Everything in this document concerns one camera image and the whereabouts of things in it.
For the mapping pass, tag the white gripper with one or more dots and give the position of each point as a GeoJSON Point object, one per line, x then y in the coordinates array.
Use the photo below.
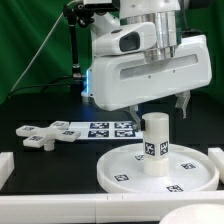
{"type": "Point", "coordinates": [124, 81]}

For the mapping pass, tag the white round table top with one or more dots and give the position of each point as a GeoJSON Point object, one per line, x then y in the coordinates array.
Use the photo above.
{"type": "Point", "coordinates": [127, 169]}

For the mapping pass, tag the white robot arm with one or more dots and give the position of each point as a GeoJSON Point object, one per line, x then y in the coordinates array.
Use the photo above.
{"type": "Point", "coordinates": [147, 26]}

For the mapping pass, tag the white round object corner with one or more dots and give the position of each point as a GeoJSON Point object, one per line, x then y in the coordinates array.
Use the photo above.
{"type": "Point", "coordinates": [196, 214]}

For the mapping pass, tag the white right block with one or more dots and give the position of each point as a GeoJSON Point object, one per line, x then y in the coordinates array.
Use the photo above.
{"type": "Point", "coordinates": [217, 157]}

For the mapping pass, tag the white block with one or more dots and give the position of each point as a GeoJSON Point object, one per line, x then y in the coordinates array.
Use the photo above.
{"type": "Point", "coordinates": [217, 157]}
{"type": "Point", "coordinates": [6, 167]}

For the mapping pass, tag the white marker sheet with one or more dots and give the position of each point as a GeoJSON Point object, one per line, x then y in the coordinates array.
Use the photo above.
{"type": "Point", "coordinates": [106, 130]}

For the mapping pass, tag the white cross-shaped table base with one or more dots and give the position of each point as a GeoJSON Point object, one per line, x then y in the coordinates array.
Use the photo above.
{"type": "Point", "coordinates": [38, 137]}

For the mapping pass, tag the white left block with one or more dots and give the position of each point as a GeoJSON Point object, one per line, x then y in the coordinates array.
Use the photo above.
{"type": "Point", "coordinates": [6, 167]}

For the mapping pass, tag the white front rail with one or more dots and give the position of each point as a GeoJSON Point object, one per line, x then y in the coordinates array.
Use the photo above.
{"type": "Point", "coordinates": [99, 208]}

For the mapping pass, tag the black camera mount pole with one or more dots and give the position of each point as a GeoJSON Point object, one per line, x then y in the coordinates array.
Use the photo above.
{"type": "Point", "coordinates": [77, 16]}

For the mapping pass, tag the overhead camera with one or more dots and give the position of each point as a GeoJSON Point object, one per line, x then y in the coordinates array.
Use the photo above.
{"type": "Point", "coordinates": [102, 4]}

